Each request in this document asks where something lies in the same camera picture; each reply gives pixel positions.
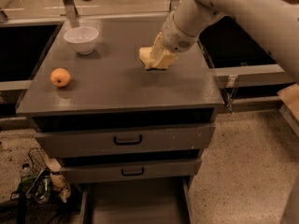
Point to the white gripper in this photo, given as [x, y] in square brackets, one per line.
[175, 37]

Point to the yellow sponge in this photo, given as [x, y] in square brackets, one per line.
[144, 56]

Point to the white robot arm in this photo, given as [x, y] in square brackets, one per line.
[250, 170]

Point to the grey drawer cabinet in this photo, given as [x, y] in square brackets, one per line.
[111, 89]

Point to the grey top drawer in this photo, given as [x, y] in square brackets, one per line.
[74, 144]

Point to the grey middle drawer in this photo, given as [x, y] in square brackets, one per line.
[130, 171]

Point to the grey open bottom drawer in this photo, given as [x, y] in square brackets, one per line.
[144, 201]

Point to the white ceramic bowl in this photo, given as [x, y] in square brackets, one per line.
[82, 39]

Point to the orange fruit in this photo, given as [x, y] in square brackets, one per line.
[60, 77]

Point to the brown cardboard box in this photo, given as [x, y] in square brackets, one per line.
[290, 98]

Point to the beige patterned bag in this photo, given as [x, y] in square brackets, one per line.
[59, 182]

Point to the clear plastic bottle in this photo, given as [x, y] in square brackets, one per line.
[26, 171]

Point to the green snack bag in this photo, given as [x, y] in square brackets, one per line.
[36, 188]

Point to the metal post left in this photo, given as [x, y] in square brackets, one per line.
[70, 9]

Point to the black wire basket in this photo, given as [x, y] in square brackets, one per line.
[37, 158]

